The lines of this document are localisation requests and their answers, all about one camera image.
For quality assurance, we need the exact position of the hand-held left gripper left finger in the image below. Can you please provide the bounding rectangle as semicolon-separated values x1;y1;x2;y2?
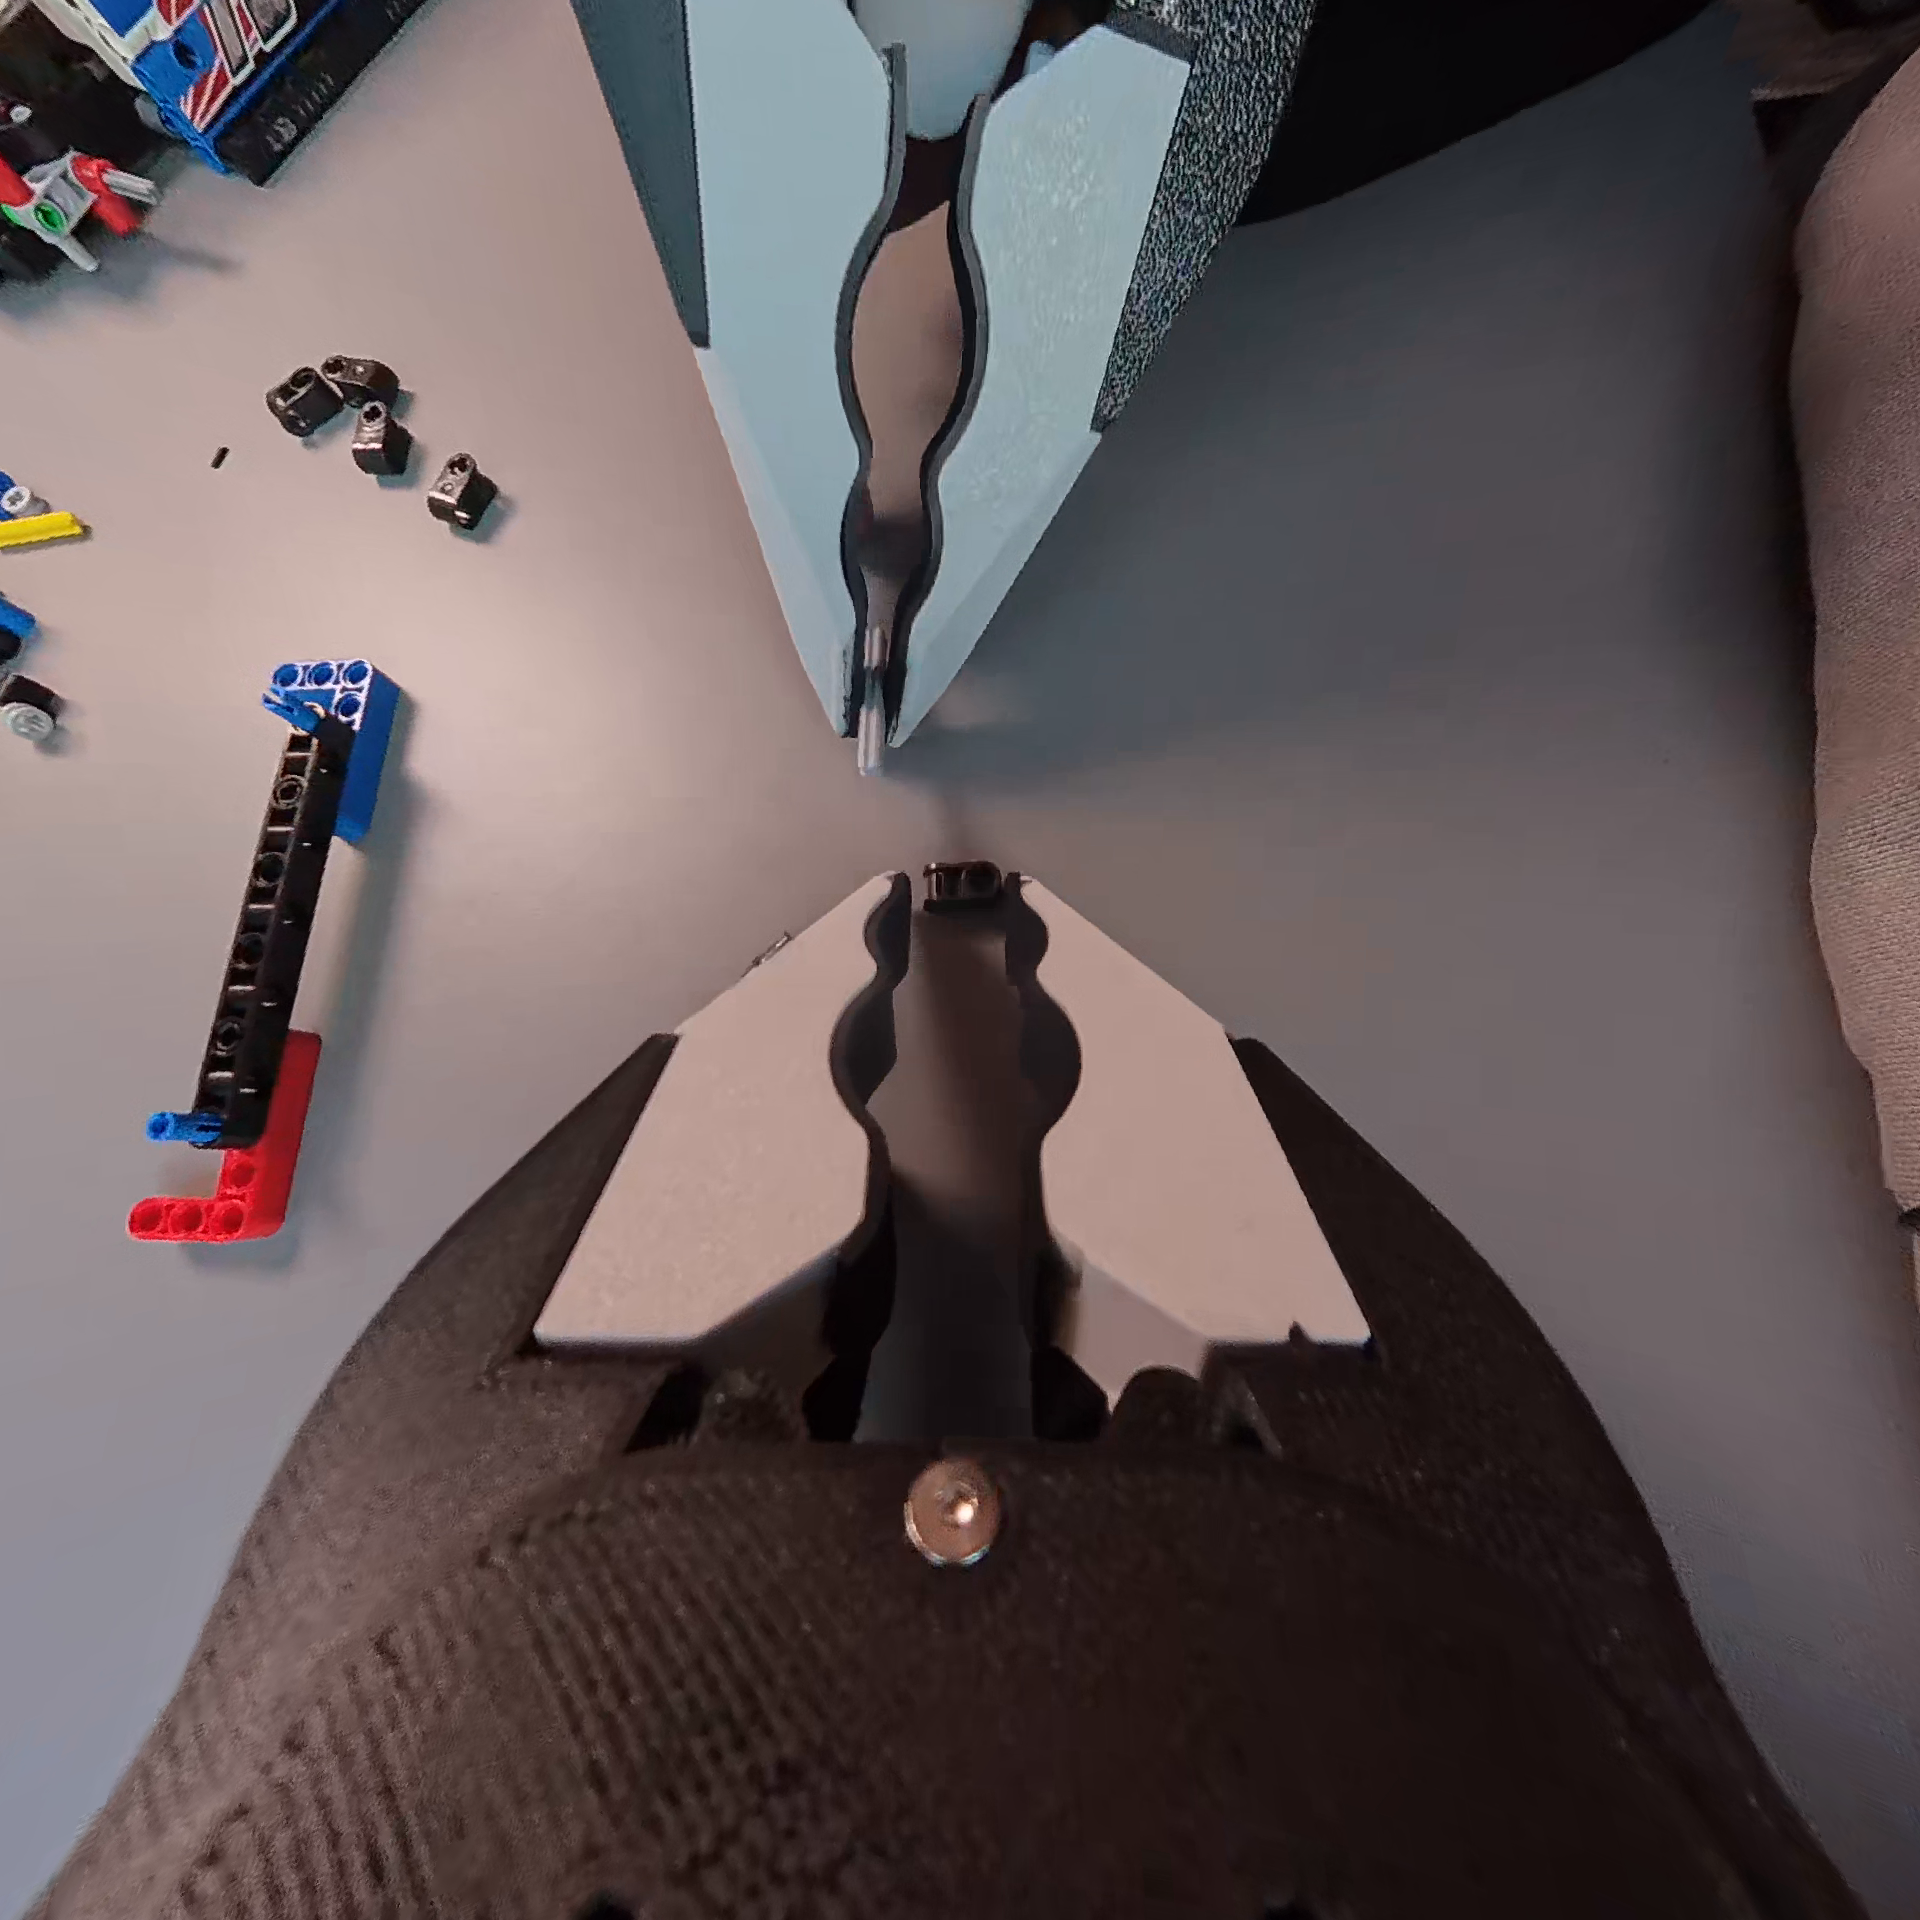
532;871;916;1347

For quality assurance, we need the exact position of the pile of mixed lego pieces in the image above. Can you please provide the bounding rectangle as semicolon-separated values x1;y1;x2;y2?
0;471;91;752

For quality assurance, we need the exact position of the blue white lego race car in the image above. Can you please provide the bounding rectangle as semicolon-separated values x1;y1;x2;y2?
0;0;436;287

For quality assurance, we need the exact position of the person's beige sweatshirt torso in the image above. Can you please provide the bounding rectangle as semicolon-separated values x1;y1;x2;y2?
1747;0;1920;1238

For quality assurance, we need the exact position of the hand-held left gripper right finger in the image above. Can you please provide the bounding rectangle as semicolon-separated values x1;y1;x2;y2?
1002;874;1376;1396

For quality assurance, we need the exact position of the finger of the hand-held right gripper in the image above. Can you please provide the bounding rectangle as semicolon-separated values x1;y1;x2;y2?
883;23;1199;749
683;0;912;740

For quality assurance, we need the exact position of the black blue red lego beam assembly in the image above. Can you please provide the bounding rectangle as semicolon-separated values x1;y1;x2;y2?
128;655;404;1243

